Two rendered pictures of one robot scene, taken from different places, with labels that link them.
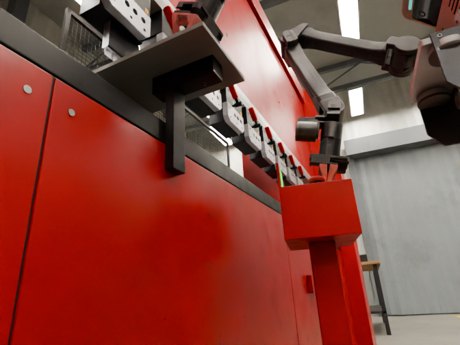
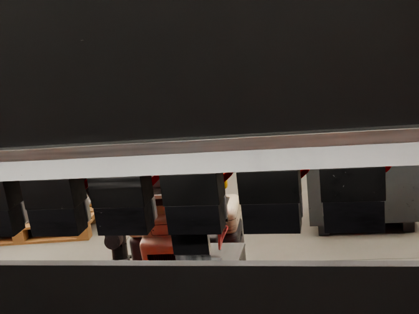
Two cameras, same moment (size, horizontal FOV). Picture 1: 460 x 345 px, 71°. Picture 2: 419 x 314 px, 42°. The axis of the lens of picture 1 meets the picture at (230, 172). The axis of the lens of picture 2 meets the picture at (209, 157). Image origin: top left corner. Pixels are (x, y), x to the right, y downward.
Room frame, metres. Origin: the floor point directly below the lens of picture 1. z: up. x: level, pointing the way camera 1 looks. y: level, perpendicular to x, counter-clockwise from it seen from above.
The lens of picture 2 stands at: (0.80, 1.58, 1.75)
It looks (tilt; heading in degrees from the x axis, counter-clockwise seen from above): 16 degrees down; 259
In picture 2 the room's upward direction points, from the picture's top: 7 degrees counter-clockwise
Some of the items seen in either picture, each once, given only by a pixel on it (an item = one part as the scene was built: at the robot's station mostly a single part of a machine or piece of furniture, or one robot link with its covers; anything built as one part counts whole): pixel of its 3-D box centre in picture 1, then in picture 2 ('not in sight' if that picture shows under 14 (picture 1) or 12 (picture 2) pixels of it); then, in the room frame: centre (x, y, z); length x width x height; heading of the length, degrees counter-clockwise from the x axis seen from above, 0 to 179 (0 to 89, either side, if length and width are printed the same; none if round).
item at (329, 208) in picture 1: (315, 206); not in sight; (0.79, -0.21, 0.75); 0.20 x 0.16 x 0.18; 168
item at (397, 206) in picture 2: not in sight; (360, 176); (-1.01, -2.03, 0.36); 0.80 x 0.60 x 0.72; 159
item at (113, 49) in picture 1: (121, 50); (191, 245); (0.63, 0.25, 1.13); 0.10 x 0.02 x 0.10; 155
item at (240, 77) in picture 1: (171, 76); (209, 263); (0.57, 0.11, 1.00); 0.26 x 0.18 x 0.01; 65
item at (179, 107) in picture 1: (187, 117); not in sight; (0.55, 0.08, 0.88); 0.14 x 0.04 x 0.22; 65
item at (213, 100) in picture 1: (200, 86); (57, 202); (0.97, 0.09, 1.26); 0.15 x 0.09 x 0.17; 155
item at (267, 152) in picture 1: (261, 147); not in sight; (1.51, -0.17, 1.26); 0.15 x 0.09 x 0.17; 155
